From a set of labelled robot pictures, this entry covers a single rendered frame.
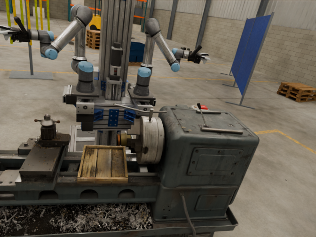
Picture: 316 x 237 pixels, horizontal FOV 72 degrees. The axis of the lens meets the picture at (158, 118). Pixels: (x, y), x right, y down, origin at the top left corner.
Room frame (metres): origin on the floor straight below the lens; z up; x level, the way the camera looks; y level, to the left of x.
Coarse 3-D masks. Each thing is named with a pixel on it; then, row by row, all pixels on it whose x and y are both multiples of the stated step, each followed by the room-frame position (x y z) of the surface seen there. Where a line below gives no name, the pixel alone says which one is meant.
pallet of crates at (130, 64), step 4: (132, 44) 8.15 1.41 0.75; (136, 44) 8.24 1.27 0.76; (140, 44) 8.33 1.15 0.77; (144, 44) 8.49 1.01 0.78; (132, 48) 8.16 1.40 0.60; (136, 48) 8.26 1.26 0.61; (140, 48) 8.35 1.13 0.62; (132, 52) 8.17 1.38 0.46; (136, 52) 8.27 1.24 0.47; (140, 52) 8.39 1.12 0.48; (132, 56) 8.20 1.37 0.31; (136, 56) 8.30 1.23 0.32; (140, 56) 8.37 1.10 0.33; (132, 60) 8.21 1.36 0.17; (136, 60) 8.30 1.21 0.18; (140, 60) 8.40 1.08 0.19; (128, 64) 7.89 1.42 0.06; (132, 64) 7.99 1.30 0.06; (136, 64) 8.10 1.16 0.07; (140, 64) 8.20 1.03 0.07
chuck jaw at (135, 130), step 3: (135, 120) 1.28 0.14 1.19; (138, 120) 1.29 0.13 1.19; (135, 123) 1.27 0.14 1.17; (138, 123) 1.28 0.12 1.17; (132, 126) 1.25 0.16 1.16; (135, 126) 1.26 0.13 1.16; (138, 126) 1.26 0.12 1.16; (129, 129) 1.23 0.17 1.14; (132, 129) 1.24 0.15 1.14; (135, 129) 1.25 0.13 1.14; (138, 129) 1.25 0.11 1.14; (129, 132) 1.22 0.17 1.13; (132, 132) 1.23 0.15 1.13; (135, 132) 1.24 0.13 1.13; (138, 132) 1.24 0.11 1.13
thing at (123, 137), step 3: (117, 135) 1.18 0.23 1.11; (120, 135) 1.19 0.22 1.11; (123, 135) 1.19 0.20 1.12; (126, 135) 1.20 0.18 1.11; (129, 135) 1.21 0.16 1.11; (117, 138) 1.16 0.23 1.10; (120, 138) 1.17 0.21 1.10; (123, 138) 1.17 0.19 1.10; (126, 138) 1.17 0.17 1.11; (129, 138) 1.19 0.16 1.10; (117, 141) 1.16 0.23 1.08; (120, 141) 1.16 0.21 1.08; (123, 141) 1.16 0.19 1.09; (126, 141) 1.16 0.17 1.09; (117, 144) 1.16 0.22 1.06; (120, 144) 1.17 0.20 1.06; (123, 144) 1.16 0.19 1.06; (126, 144) 1.16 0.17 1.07
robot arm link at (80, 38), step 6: (78, 6) 1.77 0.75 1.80; (72, 12) 1.80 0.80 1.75; (72, 18) 1.80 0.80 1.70; (84, 30) 1.81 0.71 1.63; (78, 36) 1.79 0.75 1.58; (84, 36) 1.82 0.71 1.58; (78, 42) 1.79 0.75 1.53; (84, 42) 1.82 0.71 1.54; (78, 48) 1.79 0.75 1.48; (84, 48) 1.82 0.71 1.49; (78, 54) 1.79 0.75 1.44; (84, 54) 1.82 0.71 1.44; (72, 60) 1.80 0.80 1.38; (78, 60) 1.77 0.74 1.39; (84, 60) 1.80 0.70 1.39; (72, 66) 1.80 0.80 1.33
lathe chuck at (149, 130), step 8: (144, 120) 1.21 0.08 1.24; (152, 120) 1.23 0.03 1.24; (144, 128) 1.15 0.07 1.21; (152, 128) 1.17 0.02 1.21; (136, 136) 1.34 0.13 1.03; (144, 136) 1.11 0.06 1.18; (152, 136) 1.13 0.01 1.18; (144, 144) 1.09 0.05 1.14; (152, 144) 1.11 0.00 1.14; (136, 152) 1.25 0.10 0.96; (152, 152) 1.10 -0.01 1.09; (144, 160) 1.10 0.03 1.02; (152, 160) 1.11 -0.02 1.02
